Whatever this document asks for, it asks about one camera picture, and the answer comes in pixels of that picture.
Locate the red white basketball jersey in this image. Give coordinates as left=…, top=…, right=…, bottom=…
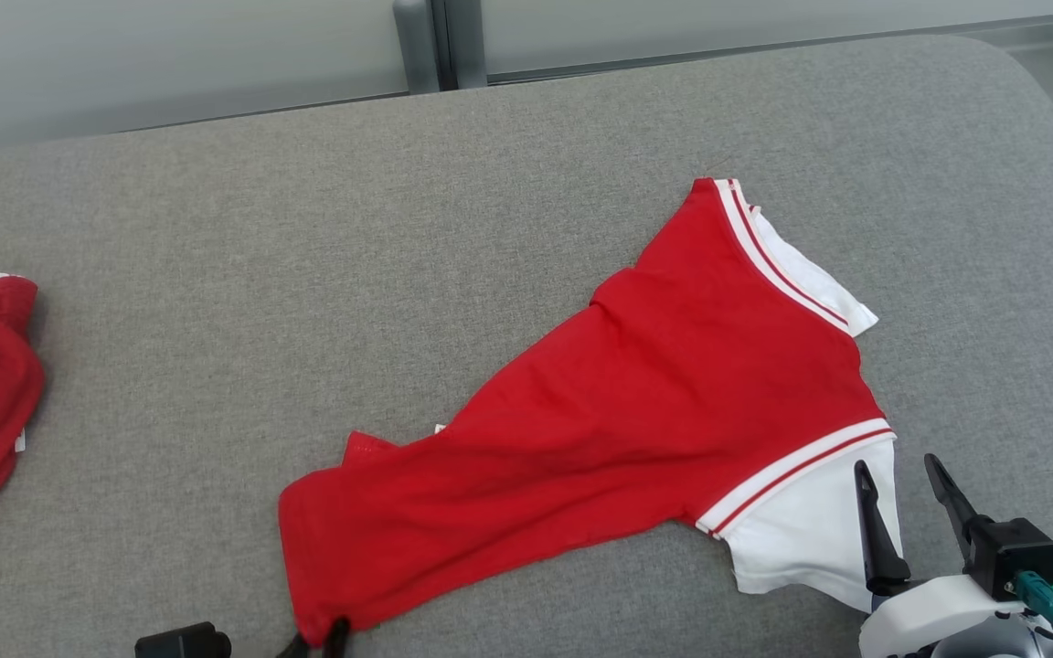
left=278, top=176, right=902, bottom=648

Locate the grey fabric sofa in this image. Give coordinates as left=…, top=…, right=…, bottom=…
left=0, top=35, right=1053, bottom=658

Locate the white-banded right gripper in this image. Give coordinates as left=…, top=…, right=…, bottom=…
left=854, top=453, right=1035, bottom=658

